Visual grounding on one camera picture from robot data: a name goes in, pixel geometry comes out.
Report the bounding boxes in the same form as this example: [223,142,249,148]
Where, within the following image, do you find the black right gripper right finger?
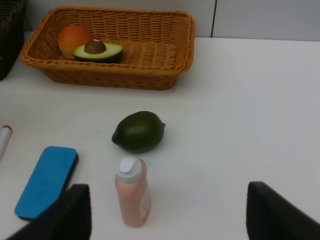
[246,181,320,240]

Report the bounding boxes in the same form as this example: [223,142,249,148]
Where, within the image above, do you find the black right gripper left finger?
[9,184,92,240]

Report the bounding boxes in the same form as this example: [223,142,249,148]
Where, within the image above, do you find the blue whiteboard eraser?
[14,146,79,220]

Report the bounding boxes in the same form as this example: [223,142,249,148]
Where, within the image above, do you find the pink bottle white cap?
[115,156,151,228]

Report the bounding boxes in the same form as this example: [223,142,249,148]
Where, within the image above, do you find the white marker pink cap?
[0,125,13,159]

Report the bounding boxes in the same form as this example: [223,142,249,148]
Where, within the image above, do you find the dark green lime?
[111,111,166,154]

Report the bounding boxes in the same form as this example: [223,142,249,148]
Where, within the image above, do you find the halved avocado with pit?
[73,39,124,64]

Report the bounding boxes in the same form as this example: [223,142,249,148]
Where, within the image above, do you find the orange red round fruit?
[58,24,93,59]

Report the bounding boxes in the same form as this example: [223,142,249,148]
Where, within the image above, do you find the orange wicker basket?
[19,6,196,90]

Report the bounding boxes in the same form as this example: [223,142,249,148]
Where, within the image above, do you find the dark brown wicker basket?
[0,0,27,80]

